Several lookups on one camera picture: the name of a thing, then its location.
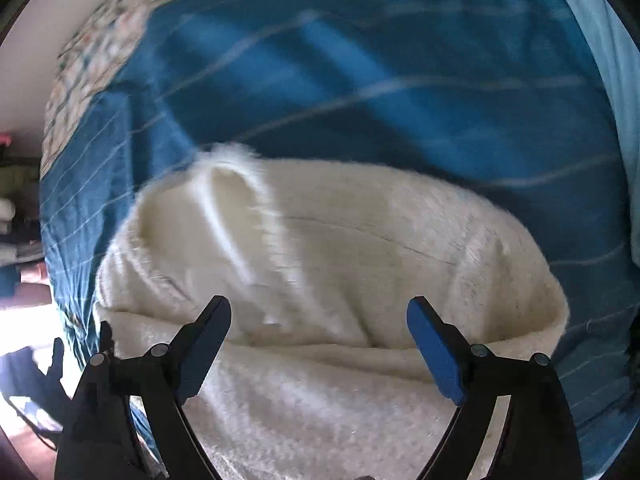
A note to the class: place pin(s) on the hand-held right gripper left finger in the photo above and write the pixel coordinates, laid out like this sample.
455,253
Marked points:
192,360

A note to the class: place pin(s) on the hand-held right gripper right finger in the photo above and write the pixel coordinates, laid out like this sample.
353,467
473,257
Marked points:
435,350

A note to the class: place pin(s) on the white fluffy pillow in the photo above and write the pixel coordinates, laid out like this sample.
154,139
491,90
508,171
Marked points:
350,260

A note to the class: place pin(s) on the dark object on floor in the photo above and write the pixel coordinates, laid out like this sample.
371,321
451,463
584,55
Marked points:
35,385

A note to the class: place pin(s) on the cluttered storage rack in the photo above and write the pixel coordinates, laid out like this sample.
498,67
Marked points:
20,220

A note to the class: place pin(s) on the blue striped bedsheet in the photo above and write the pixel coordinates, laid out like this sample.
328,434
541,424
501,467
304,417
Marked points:
400,85

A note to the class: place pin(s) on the light blue blanket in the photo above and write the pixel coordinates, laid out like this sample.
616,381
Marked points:
620,110

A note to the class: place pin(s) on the plaid bed cover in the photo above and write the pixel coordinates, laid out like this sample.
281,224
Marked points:
90,60

